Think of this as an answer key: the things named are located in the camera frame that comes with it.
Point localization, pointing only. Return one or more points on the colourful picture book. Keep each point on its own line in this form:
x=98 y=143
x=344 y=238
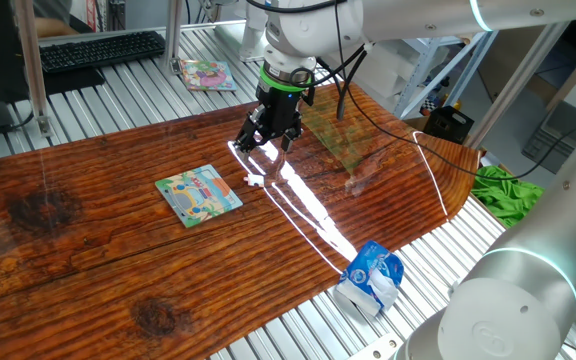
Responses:
x=208 y=75

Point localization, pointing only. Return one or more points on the wood grain table mat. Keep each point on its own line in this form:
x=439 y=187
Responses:
x=118 y=280

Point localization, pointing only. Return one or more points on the person's bare forearm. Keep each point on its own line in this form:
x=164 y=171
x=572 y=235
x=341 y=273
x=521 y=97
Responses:
x=55 y=27

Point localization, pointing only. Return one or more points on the aluminium frame post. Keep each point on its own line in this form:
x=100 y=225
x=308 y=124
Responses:
x=173 y=30
x=33 y=75

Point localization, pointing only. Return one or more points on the blue tissue pack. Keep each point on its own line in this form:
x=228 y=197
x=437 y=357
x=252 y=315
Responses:
x=368 y=272

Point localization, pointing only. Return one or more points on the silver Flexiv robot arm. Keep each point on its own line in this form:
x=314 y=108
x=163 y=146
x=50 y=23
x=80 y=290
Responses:
x=518 y=300

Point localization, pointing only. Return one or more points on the white cardboard box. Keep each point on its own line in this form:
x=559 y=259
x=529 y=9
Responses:
x=383 y=75

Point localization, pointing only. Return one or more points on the cartoon car puzzle board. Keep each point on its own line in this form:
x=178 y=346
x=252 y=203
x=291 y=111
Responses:
x=193 y=200

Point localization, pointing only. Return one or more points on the aluminium frame beam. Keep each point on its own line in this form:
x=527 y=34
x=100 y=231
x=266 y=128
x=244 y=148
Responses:
x=518 y=85

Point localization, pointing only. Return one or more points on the small blue puzzle piece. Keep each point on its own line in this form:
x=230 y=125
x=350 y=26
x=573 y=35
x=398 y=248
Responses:
x=255 y=180

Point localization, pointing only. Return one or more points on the white metal shelf rack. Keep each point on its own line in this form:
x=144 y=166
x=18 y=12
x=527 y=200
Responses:
x=415 y=85

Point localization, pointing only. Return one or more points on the black box device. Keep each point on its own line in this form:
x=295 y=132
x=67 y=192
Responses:
x=448 y=125

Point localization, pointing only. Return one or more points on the black computer keyboard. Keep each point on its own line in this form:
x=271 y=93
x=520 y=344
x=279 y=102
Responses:
x=98 y=50

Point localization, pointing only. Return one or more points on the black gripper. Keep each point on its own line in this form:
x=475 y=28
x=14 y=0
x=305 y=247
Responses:
x=278 y=112

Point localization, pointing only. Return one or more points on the silver robot mounting plate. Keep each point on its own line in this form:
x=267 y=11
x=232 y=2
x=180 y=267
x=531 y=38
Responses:
x=378 y=350

